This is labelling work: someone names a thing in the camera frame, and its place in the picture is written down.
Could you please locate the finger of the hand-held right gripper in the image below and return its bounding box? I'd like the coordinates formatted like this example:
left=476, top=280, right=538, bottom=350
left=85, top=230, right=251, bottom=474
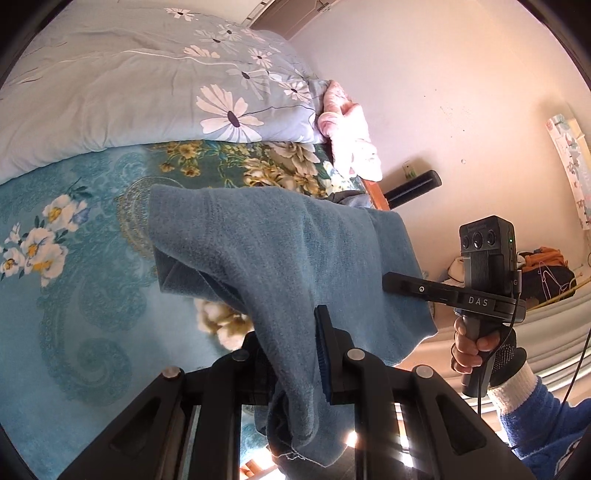
left=382, top=272, right=463, bottom=308

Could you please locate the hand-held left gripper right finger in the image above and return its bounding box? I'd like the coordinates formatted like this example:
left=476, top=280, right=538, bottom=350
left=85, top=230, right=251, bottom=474
left=313, top=305, right=536, bottom=480

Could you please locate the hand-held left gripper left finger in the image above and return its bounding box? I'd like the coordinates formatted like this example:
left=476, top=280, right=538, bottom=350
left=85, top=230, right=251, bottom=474
left=58, top=330, right=278, bottom=480

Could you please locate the light blue t-shirt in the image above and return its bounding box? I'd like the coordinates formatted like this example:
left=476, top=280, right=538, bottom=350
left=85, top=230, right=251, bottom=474
left=148, top=185, right=438, bottom=468

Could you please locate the person's right forearm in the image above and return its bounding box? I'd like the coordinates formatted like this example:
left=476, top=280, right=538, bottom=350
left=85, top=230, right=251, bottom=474
left=487, top=364, right=591, bottom=480

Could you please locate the person's right hand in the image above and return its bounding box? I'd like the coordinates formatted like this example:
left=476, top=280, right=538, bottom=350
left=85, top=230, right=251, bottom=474
left=451, top=318, right=527, bottom=389

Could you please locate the black and orange bag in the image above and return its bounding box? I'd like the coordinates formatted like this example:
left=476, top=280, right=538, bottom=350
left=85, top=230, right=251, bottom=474
left=517, top=248, right=579, bottom=302

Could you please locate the black cylinder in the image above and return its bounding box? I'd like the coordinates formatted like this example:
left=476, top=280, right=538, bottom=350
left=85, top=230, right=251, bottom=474
left=385, top=170, right=441, bottom=208

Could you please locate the pink cloth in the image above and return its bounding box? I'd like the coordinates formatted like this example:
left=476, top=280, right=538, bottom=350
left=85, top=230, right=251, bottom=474
left=316, top=79, right=384, bottom=182

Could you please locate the teal floral blanket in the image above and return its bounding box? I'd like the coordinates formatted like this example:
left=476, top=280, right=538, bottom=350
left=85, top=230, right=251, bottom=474
left=0, top=141, right=370, bottom=478

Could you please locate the brown door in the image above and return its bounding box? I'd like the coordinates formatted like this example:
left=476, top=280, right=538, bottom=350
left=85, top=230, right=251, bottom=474
left=242, top=0, right=340, bottom=40

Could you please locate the pale blue floral quilt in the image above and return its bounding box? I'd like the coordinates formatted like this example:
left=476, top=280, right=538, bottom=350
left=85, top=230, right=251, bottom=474
left=0, top=7, right=331, bottom=185

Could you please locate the wooden bed frame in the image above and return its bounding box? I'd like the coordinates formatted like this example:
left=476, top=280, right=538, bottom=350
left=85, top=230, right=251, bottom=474
left=360, top=178, right=393, bottom=210

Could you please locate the wall poster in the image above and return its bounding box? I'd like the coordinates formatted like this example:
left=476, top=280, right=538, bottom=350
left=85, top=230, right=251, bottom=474
left=545, top=113, right=591, bottom=232

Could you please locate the black cable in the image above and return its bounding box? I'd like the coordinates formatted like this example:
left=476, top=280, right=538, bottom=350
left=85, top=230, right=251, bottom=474
left=478, top=272, right=591, bottom=450

